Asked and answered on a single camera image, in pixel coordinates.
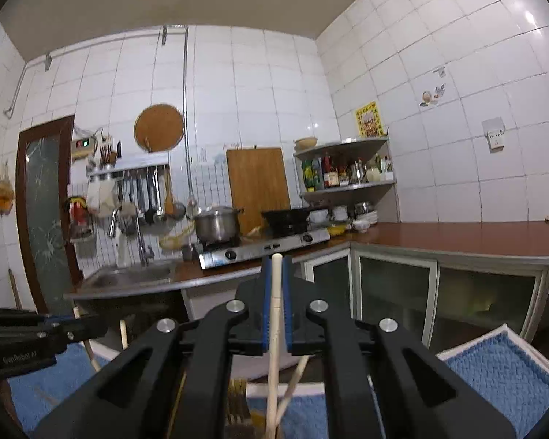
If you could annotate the cabinet with glass doors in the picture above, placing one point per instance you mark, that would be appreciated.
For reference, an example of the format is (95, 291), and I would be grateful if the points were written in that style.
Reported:
(439, 292)

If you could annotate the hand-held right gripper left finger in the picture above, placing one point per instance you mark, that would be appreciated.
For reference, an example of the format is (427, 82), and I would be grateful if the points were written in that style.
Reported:
(267, 302)

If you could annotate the round bamboo lid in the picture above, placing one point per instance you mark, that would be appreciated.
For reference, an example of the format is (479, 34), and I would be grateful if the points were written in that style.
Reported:
(159, 128)

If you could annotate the steel sink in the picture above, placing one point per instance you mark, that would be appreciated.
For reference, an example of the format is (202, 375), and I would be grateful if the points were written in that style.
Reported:
(128, 276)

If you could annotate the brown door with frosted glass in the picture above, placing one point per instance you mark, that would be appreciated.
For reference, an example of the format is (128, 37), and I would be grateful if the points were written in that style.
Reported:
(45, 215)

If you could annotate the white wall socket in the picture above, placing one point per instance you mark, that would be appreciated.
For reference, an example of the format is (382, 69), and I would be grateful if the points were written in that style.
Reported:
(494, 135)

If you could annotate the brown kitchen counter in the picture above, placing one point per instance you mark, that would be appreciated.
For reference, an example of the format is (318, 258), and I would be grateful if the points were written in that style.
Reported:
(462, 238)

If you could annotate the orange mesh bag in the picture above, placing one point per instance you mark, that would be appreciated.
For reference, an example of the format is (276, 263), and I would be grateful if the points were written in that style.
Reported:
(2, 192)

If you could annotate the beige bowl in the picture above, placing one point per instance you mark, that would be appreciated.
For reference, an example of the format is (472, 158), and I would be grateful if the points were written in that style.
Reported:
(306, 142)

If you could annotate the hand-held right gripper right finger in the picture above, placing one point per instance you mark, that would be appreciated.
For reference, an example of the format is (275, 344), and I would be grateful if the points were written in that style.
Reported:
(288, 302)

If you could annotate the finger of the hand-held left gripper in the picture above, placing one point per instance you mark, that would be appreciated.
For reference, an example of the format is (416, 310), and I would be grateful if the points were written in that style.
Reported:
(87, 327)

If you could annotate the blue knitted blanket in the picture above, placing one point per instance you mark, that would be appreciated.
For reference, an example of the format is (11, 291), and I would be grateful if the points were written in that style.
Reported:
(498, 375)

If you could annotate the wooden stick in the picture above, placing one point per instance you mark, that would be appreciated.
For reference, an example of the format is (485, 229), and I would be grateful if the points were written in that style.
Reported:
(16, 290)

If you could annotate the grey corner shelf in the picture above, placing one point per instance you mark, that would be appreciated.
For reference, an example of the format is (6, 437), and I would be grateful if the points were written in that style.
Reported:
(343, 146)

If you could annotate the white cloth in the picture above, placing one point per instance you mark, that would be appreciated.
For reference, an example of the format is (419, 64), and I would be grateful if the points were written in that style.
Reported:
(101, 199)

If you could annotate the yellow slotted utensil holder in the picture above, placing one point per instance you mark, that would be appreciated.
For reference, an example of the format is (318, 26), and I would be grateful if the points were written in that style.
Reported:
(238, 402)

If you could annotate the wooden cutting board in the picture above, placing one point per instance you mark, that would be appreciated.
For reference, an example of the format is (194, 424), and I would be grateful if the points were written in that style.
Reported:
(256, 183)

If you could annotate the steel gas stove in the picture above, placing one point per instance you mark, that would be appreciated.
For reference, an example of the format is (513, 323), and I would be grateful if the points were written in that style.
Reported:
(256, 249)

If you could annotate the wooden spatula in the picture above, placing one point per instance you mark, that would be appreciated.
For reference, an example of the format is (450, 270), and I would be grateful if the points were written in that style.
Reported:
(169, 196)

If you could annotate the yellow wall poster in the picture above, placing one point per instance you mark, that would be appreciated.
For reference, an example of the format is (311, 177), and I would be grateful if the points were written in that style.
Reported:
(368, 120)

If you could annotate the black wok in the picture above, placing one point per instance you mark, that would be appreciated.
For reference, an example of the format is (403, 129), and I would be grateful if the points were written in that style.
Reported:
(286, 219)

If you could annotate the steel faucet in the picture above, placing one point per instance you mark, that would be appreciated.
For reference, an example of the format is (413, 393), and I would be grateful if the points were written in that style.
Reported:
(142, 247)

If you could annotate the pale wooden chopstick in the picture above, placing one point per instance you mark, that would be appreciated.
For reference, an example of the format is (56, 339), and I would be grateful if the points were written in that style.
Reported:
(91, 356)
(273, 398)
(297, 377)
(124, 336)

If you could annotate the stack of white bowls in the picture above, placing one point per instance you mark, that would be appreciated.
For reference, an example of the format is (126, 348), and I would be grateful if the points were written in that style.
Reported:
(343, 217)

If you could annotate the green bottle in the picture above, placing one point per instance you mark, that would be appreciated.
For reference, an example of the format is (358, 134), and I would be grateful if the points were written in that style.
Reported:
(310, 176)

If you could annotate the white electrical box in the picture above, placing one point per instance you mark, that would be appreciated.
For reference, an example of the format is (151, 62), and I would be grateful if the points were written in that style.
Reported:
(83, 148)

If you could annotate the steel utensil rack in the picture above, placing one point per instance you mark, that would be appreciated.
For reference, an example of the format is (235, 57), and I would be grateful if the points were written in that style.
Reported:
(128, 170)

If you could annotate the cutlery cup with knives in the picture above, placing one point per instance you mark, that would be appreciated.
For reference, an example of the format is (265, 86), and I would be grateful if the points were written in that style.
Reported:
(109, 155)

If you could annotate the steel pot with lid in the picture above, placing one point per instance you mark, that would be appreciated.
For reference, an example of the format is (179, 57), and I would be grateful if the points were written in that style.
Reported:
(217, 226)

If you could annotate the steel teapot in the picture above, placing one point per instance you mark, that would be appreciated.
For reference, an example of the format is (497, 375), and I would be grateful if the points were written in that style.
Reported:
(357, 173)

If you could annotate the dark bottle with red label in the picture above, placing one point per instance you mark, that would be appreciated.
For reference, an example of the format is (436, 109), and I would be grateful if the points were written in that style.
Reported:
(330, 173)

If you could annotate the vertical grey wall pipe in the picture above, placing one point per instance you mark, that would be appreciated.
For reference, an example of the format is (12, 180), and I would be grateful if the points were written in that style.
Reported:
(188, 123)

